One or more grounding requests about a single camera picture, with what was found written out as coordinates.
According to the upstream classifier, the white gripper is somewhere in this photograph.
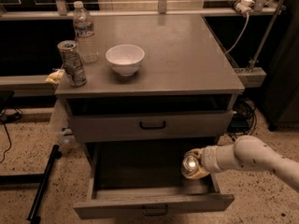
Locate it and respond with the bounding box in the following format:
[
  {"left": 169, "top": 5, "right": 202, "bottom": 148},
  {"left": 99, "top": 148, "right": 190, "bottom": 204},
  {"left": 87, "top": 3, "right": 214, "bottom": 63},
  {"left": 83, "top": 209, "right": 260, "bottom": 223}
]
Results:
[{"left": 185, "top": 146, "right": 222, "bottom": 180}]

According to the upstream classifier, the silver 7up soda can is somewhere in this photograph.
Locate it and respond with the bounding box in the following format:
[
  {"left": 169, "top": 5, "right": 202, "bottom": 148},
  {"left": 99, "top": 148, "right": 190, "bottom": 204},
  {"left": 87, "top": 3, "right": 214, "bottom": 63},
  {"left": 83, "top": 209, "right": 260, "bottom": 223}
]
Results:
[{"left": 181, "top": 156, "right": 199, "bottom": 178}]

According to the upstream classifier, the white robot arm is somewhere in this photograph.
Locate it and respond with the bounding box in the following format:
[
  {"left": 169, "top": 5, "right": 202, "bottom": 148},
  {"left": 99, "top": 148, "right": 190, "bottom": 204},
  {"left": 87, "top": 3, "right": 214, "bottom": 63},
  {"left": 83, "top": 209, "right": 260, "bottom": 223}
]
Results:
[{"left": 181, "top": 135, "right": 299, "bottom": 191}]

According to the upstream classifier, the closed upper drawer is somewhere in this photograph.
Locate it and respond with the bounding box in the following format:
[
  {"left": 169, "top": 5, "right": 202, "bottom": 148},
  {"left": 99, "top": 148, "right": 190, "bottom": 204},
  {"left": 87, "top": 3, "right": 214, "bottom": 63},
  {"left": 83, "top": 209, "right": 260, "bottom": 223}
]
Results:
[{"left": 68, "top": 111, "right": 233, "bottom": 143}]

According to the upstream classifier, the grey drawer cabinet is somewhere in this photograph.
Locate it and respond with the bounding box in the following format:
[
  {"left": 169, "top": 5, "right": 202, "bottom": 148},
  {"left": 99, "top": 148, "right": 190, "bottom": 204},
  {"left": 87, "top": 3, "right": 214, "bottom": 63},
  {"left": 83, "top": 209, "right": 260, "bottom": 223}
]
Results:
[{"left": 54, "top": 13, "right": 246, "bottom": 221}]

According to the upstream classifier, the open lower drawer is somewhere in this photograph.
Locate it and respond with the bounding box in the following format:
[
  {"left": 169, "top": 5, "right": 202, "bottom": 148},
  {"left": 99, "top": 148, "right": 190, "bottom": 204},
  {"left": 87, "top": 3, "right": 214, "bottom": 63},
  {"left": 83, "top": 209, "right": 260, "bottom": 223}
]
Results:
[{"left": 74, "top": 138, "right": 235, "bottom": 219}]

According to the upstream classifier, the tall slim drink can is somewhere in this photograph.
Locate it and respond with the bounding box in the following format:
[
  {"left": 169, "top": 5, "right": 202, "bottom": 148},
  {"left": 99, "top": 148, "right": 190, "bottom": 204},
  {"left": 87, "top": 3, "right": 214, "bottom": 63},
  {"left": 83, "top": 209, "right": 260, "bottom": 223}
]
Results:
[{"left": 57, "top": 40, "right": 87, "bottom": 87}]

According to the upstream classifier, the white ceramic bowl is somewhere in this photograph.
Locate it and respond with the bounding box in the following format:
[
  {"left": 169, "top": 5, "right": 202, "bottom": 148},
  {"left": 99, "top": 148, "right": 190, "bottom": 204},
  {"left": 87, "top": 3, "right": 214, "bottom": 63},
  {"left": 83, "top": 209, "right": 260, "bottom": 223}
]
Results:
[{"left": 106, "top": 44, "right": 145, "bottom": 77}]

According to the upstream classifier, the clear plastic bag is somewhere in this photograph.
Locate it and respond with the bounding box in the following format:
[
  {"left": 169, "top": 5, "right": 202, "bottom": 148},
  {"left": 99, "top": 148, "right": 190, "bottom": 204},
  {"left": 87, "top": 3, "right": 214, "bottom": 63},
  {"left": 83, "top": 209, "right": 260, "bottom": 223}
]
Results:
[{"left": 50, "top": 100, "right": 80, "bottom": 148}]

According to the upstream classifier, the yellow crumpled bag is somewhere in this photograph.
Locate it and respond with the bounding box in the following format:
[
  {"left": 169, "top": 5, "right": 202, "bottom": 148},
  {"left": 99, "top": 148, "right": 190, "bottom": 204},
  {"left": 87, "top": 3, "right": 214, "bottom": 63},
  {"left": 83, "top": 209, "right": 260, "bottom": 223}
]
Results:
[{"left": 45, "top": 69, "right": 64, "bottom": 85}]

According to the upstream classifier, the black floor stand bar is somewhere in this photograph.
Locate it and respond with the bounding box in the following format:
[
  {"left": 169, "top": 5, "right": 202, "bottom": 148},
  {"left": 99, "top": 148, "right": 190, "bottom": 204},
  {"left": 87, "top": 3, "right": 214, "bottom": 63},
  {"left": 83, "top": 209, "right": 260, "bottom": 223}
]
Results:
[{"left": 27, "top": 145, "right": 62, "bottom": 224}]

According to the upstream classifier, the clear plastic water bottle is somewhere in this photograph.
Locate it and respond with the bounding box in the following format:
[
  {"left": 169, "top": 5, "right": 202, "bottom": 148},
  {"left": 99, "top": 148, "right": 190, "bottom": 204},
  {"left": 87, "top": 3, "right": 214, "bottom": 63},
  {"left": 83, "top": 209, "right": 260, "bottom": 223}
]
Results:
[{"left": 73, "top": 1, "right": 98, "bottom": 63}]

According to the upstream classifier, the bundle of black cables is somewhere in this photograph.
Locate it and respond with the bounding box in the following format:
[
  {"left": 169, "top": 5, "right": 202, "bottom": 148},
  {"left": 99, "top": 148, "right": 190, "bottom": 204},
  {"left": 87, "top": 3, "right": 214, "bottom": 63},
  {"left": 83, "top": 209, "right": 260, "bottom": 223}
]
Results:
[{"left": 227, "top": 96, "right": 258, "bottom": 142}]

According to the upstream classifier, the black cable on left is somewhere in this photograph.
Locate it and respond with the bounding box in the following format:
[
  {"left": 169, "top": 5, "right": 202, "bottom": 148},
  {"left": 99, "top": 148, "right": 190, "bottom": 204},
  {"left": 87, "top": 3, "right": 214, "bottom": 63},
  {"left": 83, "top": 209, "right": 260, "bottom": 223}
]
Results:
[{"left": 0, "top": 91, "right": 23, "bottom": 164}]

